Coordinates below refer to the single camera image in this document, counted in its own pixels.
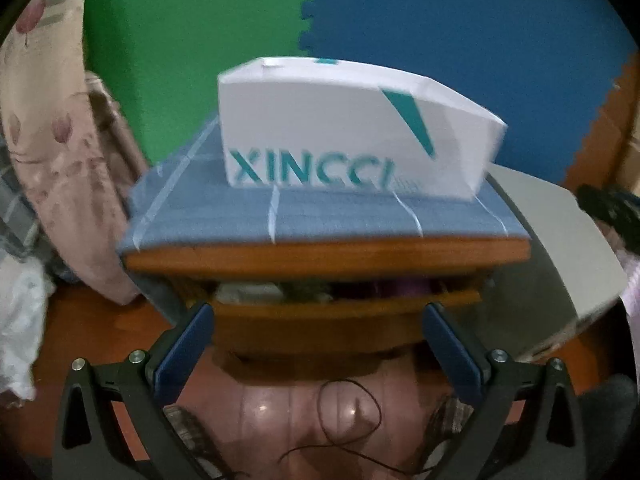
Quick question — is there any grey plaid bedding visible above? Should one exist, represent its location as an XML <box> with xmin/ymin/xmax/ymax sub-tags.
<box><xmin>0</xmin><ymin>145</ymin><xmax>51</xmax><ymax>266</ymax></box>

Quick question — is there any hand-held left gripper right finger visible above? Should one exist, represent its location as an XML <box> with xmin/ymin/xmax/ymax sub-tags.
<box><xmin>422</xmin><ymin>302</ymin><xmax>586</xmax><ymax>480</ymax></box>

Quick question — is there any pink white cloth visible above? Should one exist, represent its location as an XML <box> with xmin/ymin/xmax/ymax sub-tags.
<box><xmin>617</xmin><ymin>247</ymin><xmax>640</xmax><ymax>311</ymax></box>

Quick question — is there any grey box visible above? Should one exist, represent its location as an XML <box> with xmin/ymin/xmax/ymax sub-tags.
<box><xmin>480</xmin><ymin>162</ymin><xmax>628</xmax><ymax>361</ymax></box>

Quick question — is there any blue checked cloth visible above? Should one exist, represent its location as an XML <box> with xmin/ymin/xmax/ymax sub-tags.
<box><xmin>116</xmin><ymin>117</ymin><xmax>532</xmax><ymax>253</ymax></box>

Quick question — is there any beige floral pillow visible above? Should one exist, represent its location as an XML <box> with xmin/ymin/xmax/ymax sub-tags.
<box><xmin>0</xmin><ymin>0</ymin><xmax>151</xmax><ymax>306</ymax></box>

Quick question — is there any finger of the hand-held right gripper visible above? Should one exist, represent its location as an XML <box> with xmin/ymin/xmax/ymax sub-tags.
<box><xmin>575</xmin><ymin>184</ymin><xmax>640</xmax><ymax>241</ymax></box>

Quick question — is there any blue foam mat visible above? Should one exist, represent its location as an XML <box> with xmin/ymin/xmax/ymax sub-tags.
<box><xmin>300</xmin><ymin>0</ymin><xmax>638</xmax><ymax>183</ymax></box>

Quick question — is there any grey checked cloth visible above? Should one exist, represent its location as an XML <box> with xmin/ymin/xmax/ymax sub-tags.
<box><xmin>162</xmin><ymin>405</ymin><xmax>226</xmax><ymax>478</ymax></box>
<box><xmin>425</xmin><ymin>395</ymin><xmax>476</xmax><ymax>466</ymax></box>

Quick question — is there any white printed bedsheet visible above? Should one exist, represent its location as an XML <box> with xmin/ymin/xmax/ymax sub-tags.
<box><xmin>0</xmin><ymin>255</ymin><xmax>56</xmax><ymax>401</ymax></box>

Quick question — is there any dark cloth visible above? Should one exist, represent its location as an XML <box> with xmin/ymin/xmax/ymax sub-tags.
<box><xmin>580</xmin><ymin>375</ymin><xmax>640</xmax><ymax>480</ymax></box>

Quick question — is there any white rolled cloth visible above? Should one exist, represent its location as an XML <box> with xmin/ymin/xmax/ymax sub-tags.
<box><xmin>216</xmin><ymin>282</ymin><xmax>286</xmax><ymax>303</ymax></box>

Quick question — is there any black cable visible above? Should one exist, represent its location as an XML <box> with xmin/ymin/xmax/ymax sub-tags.
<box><xmin>277</xmin><ymin>379</ymin><xmax>431</xmax><ymax>476</ymax></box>

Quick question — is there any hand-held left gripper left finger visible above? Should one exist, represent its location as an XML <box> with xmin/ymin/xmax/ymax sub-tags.
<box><xmin>52</xmin><ymin>302</ymin><xmax>216</xmax><ymax>480</ymax></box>

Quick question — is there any white shoe box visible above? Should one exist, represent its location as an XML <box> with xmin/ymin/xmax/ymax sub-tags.
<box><xmin>217</xmin><ymin>56</ymin><xmax>507</xmax><ymax>203</ymax></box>

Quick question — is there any green foam mat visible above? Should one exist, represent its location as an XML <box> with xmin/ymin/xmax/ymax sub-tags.
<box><xmin>82</xmin><ymin>0</ymin><xmax>318</xmax><ymax>171</ymax></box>

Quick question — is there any wooden nightstand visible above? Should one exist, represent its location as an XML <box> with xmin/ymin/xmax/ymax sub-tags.
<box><xmin>122</xmin><ymin>237</ymin><xmax>533</xmax><ymax>361</ymax></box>

